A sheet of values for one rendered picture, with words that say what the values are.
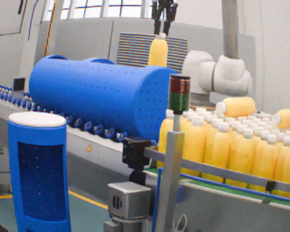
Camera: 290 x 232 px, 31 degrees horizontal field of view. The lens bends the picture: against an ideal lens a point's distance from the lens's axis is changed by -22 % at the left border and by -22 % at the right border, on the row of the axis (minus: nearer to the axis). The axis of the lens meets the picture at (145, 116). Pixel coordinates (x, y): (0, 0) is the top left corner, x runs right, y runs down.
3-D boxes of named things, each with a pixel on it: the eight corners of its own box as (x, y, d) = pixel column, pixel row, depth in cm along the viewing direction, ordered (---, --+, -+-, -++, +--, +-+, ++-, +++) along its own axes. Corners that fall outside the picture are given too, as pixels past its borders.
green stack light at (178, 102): (178, 107, 189) (179, 90, 188) (193, 111, 184) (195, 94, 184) (161, 108, 185) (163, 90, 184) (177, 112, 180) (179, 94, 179)
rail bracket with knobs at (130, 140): (140, 163, 230) (142, 135, 228) (154, 168, 225) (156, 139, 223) (119, 166, 224) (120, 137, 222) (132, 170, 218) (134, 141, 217)
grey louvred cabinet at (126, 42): (62, 160, 601) (74, 20, 579) (238, 208, 462) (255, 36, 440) (27, 163, 560) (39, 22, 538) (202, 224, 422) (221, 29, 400)
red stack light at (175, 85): (179, 90, 188) (180, 76, 188) (195, 93, 184) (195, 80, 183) (163, 90, 184) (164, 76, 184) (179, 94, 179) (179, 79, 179)
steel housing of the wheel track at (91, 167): (-8, 125, 411) (-6, 83, 406) (190, 215, 252) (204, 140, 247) (-31, 126, 392) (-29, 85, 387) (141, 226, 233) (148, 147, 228)
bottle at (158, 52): (141, 79, 255) (148, 34, 251) (152, 78, 261) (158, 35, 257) (157, 83, 251) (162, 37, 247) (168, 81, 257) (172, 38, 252)
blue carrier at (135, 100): (63, 108, 318) (71, 54, 314) (185, 142, 253) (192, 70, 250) (25, 108, 299) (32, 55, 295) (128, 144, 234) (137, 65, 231)
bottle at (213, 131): (196, 178, 211) (204, 123, 208) (208, 175, 216) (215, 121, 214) (211, 181, 206) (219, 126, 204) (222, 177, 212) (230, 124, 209)
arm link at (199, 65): (185, 88, 326) (189, 48, 324) (217, 95, 320) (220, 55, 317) (175, 89, 311) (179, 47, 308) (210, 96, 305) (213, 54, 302)
